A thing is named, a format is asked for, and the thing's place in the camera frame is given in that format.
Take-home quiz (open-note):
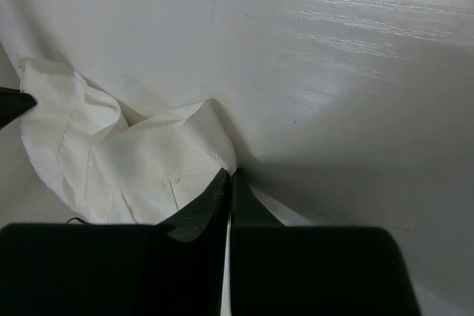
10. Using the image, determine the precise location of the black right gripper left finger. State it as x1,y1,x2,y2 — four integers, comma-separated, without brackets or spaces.
1,171,230,315

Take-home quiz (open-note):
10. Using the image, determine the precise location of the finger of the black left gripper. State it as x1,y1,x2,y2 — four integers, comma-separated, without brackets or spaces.
0,87,37,129

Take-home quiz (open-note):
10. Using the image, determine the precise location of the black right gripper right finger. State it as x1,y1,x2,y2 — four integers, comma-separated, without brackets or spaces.
230,169,421,315

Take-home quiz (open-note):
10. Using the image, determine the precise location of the white skirt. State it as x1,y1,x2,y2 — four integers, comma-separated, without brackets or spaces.
0,40,308,316

